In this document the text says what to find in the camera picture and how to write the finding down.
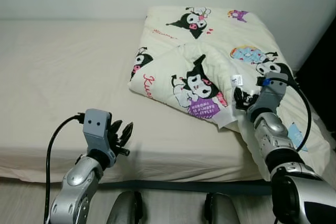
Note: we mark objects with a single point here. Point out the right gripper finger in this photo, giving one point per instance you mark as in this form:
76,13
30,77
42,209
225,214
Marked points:
238,96
245,94

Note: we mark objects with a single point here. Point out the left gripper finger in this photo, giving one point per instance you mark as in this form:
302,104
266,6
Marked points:
127,134
115,130

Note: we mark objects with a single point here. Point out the cream cartoon print quilt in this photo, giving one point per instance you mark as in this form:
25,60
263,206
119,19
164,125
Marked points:
173,40

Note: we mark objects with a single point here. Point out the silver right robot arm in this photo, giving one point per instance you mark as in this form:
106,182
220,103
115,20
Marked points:
273,135

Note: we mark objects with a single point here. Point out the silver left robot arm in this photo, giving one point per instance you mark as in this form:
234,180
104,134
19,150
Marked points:
76,182

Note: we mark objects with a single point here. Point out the robot left leg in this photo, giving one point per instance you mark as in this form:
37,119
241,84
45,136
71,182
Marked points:
126,211

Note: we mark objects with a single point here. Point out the robot leg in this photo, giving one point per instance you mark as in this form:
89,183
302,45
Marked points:
126,211
223,213

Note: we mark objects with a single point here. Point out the bed with cream sheet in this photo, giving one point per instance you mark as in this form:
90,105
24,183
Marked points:
68,66

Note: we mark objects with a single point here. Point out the black wardrobe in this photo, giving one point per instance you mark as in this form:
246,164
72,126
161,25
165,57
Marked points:
323,66

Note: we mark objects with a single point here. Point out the robot right leg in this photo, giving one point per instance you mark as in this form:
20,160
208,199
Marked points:
223,213

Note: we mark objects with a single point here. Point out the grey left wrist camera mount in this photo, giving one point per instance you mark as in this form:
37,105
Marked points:
97,127

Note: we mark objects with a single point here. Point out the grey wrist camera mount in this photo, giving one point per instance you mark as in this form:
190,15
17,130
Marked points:
97,127
270,95

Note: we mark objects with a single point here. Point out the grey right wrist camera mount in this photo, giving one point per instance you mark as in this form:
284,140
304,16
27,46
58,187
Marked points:
270,95

